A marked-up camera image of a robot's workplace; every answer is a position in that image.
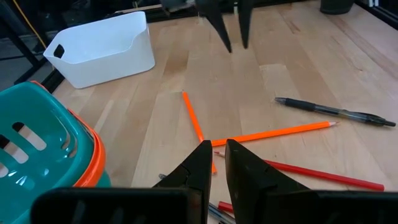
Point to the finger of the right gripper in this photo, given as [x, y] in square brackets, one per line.
[246, 21]
[216, 15]

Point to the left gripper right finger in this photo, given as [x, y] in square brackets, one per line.
[245, 177]

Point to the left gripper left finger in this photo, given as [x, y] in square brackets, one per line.
[202, 165]

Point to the orange pencil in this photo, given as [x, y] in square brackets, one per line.
[273, 133]
[193, 116]

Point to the black pen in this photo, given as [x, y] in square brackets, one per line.
[311, 106]

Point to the teal basket with orange rim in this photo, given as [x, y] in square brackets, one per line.
[68, 124]

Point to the potted green plant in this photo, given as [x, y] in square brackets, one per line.
[337, 6]

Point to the white plastic bin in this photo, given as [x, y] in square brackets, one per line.
[102, 62]

